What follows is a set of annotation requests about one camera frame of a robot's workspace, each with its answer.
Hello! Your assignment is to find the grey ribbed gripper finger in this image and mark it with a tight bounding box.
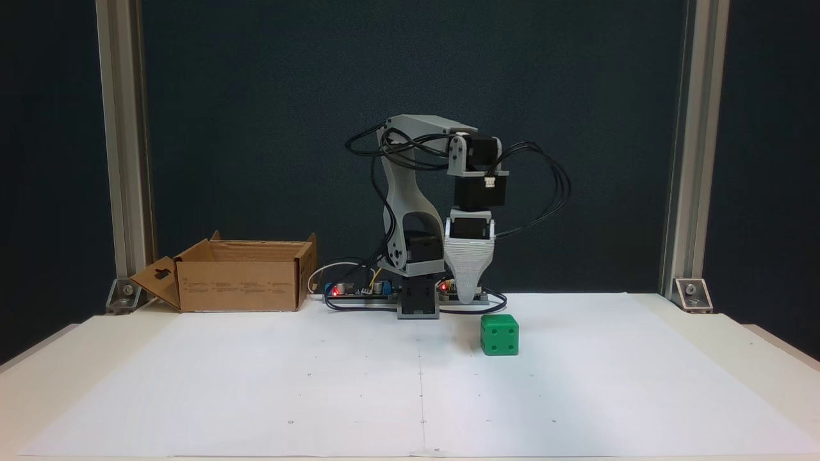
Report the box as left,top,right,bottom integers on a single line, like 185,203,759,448
443,237,496,305

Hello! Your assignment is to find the green die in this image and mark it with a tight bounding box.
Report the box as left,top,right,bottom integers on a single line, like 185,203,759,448
480,313,520,357

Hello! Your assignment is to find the blue circuit board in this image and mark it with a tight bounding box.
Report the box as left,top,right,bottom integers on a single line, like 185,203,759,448
323,278,399,303

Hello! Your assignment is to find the brown cardboard box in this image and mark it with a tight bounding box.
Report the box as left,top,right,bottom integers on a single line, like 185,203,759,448
131,231,318,314

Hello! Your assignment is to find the circuit board with jumper wires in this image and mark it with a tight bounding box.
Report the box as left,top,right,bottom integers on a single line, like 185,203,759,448
438,278,489,303

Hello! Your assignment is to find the black cable loop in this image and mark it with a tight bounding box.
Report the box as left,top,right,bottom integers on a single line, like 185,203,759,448
439,291,509,316

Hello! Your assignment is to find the black gripper servo cable bundle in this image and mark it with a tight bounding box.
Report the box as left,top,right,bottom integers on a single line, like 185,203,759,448
492,142,571,241

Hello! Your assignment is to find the black USB cable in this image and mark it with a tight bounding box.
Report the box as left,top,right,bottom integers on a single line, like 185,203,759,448
322,293,399,313

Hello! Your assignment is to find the black arm servo cable bundle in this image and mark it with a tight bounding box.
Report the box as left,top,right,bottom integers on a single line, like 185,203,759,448
345,124,450,171

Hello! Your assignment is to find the white cable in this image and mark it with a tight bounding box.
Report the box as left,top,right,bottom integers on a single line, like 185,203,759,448
308,261,363,296

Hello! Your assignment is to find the metal corner bracket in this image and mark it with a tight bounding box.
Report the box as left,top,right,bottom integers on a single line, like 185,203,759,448
105,277,145,315
672,277,714,314

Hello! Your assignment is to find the aluminium frame post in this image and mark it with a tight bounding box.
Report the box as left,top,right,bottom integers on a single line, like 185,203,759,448
659,0,732,302
95,0,156,284

